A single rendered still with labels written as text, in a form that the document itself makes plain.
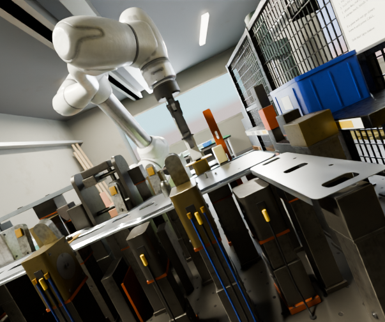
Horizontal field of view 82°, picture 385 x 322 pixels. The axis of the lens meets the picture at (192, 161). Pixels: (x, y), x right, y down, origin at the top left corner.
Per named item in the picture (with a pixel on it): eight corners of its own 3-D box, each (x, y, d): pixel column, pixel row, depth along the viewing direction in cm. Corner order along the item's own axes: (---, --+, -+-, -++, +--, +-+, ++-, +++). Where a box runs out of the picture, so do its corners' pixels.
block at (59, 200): (80, 294, 102) (31, 207, 97) (87, 282, 109) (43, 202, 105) (99, 285, 101) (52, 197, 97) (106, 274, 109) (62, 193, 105)
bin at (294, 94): (313, 121, 61) (295, 77, 60) (281, 122, 91) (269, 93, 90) (374, 94, 59) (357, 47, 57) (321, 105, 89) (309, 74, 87)
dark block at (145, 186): (173, 264, 89) (126, 170, 85) (174, 255, 96) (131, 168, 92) (184, 259, 89) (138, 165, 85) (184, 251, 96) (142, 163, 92)
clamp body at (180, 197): (242, 361, 43) (165, 203, 40) (230, 314, 55) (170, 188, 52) (274, 348, 43) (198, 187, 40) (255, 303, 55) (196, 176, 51)
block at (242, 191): (299, 328, 44) (242, 203, 42) (275, 289, 56) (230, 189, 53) (332, 314, 44) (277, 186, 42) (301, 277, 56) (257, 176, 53)
